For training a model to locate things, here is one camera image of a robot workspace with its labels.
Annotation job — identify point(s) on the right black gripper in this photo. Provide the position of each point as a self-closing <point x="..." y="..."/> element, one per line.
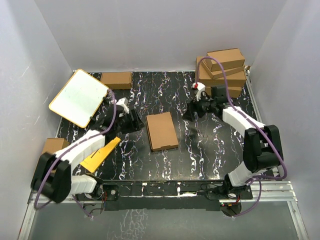
<point x="191" y="107"/>

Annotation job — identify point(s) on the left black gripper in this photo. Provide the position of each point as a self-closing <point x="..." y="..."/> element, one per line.
<point x="136" y="124"/>

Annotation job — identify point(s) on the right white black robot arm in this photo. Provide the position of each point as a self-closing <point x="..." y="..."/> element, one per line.
<point x="262" y="148"/>

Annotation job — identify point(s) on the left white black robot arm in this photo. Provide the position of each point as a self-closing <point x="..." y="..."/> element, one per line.
<point x="53" y="176"/>

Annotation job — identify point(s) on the large stacked cardboard box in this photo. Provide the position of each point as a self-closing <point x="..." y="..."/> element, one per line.
<point x="234" y="80"/>

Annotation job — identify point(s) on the top small stacked cardboard box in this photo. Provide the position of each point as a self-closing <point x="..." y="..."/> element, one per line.
<point x="229" y="58"/>

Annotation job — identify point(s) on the yellow card with black drawing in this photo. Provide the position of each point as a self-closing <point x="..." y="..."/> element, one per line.
<point x="94" y="161"/>

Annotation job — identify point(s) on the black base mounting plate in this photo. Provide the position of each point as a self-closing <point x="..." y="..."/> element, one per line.
<point x="116" y="195"/>

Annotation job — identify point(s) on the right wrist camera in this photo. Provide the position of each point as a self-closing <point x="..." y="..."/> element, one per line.
<point x="199" y="89"/>

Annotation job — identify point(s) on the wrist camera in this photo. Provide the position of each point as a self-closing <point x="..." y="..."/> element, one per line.
<point x="199" y="89"/>
<point x="122" y="108"/>

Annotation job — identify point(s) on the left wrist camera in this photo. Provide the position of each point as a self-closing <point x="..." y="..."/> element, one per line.
<point x="122" y="108"/>

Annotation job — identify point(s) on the white board with wooden frame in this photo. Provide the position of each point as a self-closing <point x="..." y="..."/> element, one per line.
<point x="79" y="99"/>

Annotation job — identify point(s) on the aluminium frame rail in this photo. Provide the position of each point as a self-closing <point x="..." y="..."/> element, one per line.
<point x="167" y="210"/>

